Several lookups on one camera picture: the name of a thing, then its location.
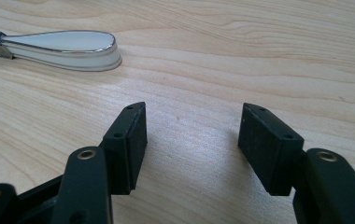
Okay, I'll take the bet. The white teardrop-shaped handle tool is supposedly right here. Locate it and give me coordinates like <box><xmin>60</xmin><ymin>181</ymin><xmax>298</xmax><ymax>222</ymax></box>
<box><xmin>0</xmin><ymin>28</ymin><xmax>123</xmax><ymax>73</ymax></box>

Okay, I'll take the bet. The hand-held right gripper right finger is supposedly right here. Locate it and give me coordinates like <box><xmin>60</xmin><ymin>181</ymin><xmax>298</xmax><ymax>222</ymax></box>
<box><xmin>237</xmin><ymin>103</ymin><xmax>305</xmax><ymax>197</ymax></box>

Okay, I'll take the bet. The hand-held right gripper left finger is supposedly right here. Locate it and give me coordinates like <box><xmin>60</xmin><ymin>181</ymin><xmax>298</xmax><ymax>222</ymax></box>
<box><xmin>99</xmin><ymin>101</ymin><xmax>149</xmax><ymax>196</ymax></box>

